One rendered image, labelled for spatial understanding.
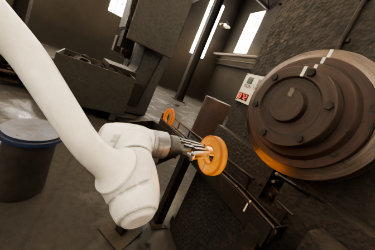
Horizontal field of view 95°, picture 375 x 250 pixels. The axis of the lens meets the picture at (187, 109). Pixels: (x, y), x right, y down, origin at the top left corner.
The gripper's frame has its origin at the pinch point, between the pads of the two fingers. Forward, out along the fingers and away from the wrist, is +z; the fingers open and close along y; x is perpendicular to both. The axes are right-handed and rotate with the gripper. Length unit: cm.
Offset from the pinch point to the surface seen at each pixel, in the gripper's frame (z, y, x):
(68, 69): -78, -220, -22
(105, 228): -20, -40, -82
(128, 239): -7, -32, -83
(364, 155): 19.7, 32.9, 21.1
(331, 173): 19.3, 29.0, 12.3
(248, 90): 33, -28, 28
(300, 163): 17.5, 21.5, 10.6
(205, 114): 160, -237, -39
